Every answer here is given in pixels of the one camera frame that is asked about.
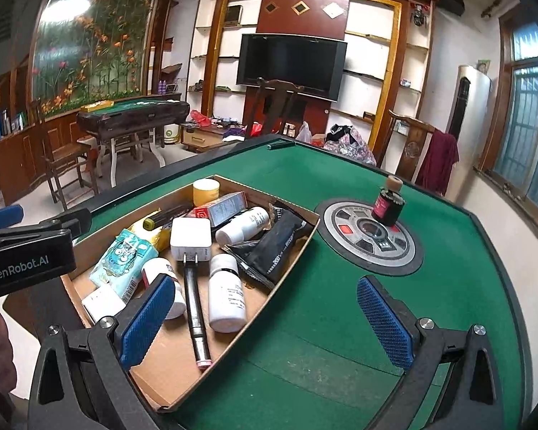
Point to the white bucket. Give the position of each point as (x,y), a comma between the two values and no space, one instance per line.
(172,134)

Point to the cardboard box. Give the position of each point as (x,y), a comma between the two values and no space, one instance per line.
(175,367)

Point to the white plastic bag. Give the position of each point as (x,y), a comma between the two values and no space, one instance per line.
(304,132)

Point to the white charger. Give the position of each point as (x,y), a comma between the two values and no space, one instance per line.
(190,237)

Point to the green marker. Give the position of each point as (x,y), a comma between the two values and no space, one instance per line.
(276,146)

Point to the floral fabric bag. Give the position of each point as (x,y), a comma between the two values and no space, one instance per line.
(349,145)

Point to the red plastic bag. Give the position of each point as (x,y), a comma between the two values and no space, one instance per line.
(199,118)

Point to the black pen pink tip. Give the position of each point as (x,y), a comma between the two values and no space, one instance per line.
(195,309)

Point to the slatted wooden chair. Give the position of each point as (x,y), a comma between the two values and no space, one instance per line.
(67,152)

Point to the small white bottle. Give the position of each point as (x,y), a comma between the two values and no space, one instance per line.
(244,226)

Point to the round table control panel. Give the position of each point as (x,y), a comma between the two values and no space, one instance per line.
(354,242)

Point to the standing air conditioner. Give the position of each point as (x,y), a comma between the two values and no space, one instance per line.
(473,98)

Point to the gold snack packet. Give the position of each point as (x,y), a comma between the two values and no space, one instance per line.
(159,235)

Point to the wall shelving unit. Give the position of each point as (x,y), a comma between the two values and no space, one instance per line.
(385,53)

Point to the dark wooden mahjong table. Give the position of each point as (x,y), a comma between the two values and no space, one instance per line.
(130,109)

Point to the black snack packet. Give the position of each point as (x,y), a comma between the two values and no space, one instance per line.
(278,237)

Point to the black television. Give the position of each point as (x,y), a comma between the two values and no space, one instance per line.
(291,65)

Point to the red and grey box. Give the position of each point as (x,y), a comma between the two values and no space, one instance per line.
(224,209)

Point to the black tube brass end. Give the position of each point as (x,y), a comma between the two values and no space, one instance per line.
(166,217)

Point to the floral glass panel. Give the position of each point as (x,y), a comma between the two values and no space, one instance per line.
(89,40)

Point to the window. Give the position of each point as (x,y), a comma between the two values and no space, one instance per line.
(524,121)

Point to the wooden coffee table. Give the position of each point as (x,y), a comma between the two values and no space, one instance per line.
(201,139)

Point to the teal cartoon packet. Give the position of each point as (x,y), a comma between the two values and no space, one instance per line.
(121,262)

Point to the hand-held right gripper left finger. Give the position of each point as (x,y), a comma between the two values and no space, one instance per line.
(148,318)

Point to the dark wooden chair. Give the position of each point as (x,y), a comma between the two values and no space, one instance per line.
(273,107)

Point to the large white medicine bottle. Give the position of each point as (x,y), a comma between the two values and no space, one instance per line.
(226,295)

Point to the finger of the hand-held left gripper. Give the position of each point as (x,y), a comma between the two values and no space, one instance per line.
(0,217)
(71,223)

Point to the white bottle red label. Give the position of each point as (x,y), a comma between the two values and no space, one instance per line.
(157,268)

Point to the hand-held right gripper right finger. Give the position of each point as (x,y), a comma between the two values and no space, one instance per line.
(385,322)

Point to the yellow jar white lid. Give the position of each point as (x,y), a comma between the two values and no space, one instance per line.
(205,192)

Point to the maroon garment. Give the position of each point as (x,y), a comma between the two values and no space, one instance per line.
(439,161)

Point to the carved wooden chair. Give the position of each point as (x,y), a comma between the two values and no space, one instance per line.
(412,148)

